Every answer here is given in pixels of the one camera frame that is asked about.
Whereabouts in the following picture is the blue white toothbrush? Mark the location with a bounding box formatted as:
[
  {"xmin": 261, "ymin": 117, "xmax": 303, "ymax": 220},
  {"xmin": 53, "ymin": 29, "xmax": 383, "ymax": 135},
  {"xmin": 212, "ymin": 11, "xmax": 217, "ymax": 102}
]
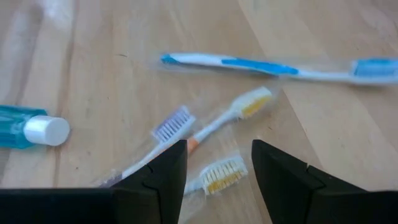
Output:
[{"xmin": 159, "ymin": 52, "xmax": 398, "ymax": 87}]

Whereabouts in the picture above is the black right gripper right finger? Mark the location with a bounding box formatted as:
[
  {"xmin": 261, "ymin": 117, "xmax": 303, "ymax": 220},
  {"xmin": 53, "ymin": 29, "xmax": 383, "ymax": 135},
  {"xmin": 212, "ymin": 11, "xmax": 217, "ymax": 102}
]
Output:
[{"xmin": 251, "ymin": 139, "xmax": 398, "ymax": 224}]

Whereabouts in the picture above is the orange white toothbrush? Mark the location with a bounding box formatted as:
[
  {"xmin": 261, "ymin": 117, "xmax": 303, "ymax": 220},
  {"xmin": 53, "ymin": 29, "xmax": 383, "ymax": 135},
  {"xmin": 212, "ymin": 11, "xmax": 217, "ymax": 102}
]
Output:
[
  {"xmin": 182, "ymin": 154, "xmax": 249, "ymax": 197},
  {"xmin": 185, "ymin": 86, "xmax": 275, "ymax": 156}
]

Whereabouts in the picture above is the blue mouthwash bottle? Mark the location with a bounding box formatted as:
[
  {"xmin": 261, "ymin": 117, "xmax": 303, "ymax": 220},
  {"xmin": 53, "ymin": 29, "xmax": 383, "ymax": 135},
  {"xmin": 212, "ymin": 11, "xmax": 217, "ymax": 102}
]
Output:
[{"xmin": 0, "ymin": 105, "xmax": 72, "ymax": 149}]

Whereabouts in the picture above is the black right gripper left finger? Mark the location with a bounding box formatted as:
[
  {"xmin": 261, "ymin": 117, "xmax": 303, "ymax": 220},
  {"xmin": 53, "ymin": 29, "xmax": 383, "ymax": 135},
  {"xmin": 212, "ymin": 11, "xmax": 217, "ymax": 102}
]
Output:
[{"xmin": 0, "ymin": 139, "xmax": 188, "ymax": 224}]

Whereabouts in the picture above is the purple white toothbrush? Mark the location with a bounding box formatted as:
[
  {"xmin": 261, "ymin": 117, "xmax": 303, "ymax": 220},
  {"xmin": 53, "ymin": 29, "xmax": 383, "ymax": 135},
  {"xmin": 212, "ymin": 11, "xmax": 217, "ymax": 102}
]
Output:
[{"xmin": 98, "ymin": 105, "xmax": 197, "ymax": 189}]

